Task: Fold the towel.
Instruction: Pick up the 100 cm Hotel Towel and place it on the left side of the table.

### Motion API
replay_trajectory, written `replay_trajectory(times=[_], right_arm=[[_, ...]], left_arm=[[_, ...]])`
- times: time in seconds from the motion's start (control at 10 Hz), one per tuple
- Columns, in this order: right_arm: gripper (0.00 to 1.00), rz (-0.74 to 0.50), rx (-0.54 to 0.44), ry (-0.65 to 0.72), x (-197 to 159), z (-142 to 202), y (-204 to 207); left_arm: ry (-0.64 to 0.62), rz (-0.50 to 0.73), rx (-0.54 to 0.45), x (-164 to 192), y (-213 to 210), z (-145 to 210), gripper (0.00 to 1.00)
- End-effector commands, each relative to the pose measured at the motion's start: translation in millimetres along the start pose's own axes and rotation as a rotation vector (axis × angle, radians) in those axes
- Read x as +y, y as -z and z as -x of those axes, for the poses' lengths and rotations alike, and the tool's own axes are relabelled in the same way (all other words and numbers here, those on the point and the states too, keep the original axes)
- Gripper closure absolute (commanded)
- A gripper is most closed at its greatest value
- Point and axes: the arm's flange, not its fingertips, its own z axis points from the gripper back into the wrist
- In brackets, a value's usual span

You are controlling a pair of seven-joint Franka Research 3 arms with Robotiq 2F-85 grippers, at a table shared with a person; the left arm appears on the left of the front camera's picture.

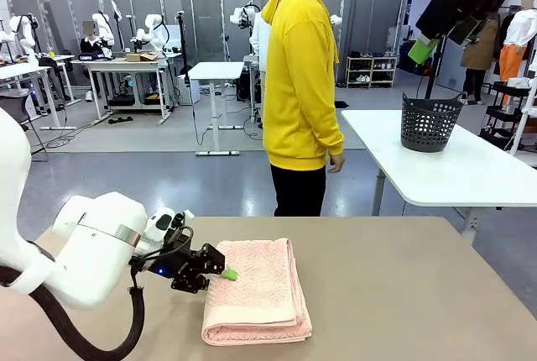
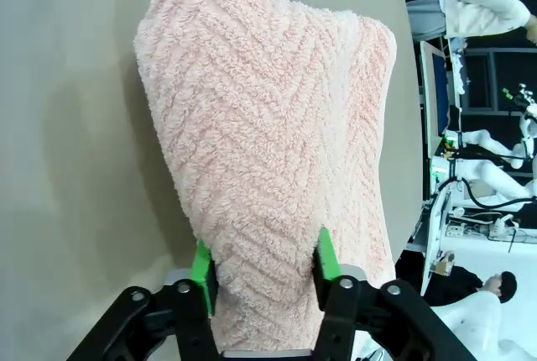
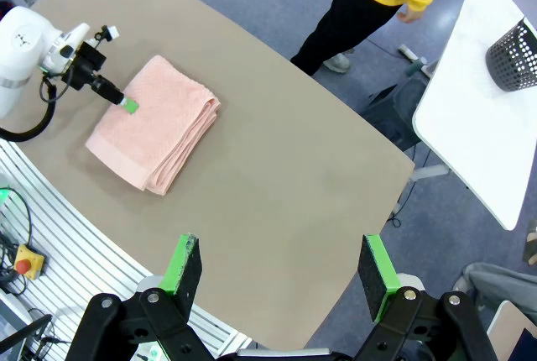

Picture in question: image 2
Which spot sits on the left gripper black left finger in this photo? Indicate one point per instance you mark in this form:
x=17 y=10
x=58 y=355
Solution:
x=168 y=315

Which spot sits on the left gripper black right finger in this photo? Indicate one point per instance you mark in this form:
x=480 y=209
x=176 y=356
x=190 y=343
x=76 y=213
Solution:
x=369 y=315

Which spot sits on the pink herringbone towel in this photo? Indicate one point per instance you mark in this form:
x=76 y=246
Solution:
x=272 y=126

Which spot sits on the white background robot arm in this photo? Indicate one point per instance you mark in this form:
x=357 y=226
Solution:
x=491 y=142
x=499 y=180
x=482 y=327

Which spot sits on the seated person black white jacket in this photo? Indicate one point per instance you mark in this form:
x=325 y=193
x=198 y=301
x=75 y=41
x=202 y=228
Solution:
x=499 y=285

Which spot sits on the person in white sweatshirt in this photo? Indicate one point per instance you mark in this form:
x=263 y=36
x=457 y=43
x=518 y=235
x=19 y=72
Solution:
x=470 y=12

